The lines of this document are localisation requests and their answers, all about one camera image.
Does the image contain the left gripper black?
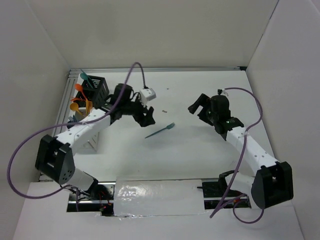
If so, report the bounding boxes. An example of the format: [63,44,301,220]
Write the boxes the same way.
[121,93,155,127]

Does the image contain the teal fork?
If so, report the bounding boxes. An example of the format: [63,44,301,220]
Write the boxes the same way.
[145,122,175,139]

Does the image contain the yellow fork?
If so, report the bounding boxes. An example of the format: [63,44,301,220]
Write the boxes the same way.
[85,99,94,117]

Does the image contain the yellow spoon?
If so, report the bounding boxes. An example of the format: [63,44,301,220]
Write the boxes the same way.
[69,102,86,117]

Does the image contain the teal spoon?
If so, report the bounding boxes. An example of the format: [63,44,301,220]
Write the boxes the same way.
[80,69,95,89]

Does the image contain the dark blue fork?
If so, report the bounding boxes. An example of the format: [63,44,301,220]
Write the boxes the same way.
[68,115,78,123]

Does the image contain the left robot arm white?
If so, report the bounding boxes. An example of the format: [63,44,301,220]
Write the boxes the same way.
[35,83,156,200]

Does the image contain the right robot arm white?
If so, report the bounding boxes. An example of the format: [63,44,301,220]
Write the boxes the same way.
[188,94,294,209]

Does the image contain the black utensil caddy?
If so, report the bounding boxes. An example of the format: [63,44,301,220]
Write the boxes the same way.
[80,75,110,109]

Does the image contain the white utensil caddy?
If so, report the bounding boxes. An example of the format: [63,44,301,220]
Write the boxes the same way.
[68,110,99,154]

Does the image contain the white foil panel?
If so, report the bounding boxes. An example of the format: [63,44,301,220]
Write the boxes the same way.
[113,179,205,217]

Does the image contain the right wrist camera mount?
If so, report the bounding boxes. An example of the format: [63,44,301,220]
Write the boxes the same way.
[217,88,229,97]

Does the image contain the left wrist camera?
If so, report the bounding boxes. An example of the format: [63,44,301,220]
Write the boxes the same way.
[139,88,157,105]

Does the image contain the aluminium frame rail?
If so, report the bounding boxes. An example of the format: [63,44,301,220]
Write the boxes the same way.
[69,66,248,74]

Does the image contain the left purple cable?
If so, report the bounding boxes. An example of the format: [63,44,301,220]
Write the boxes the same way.
[6,61,148,200]

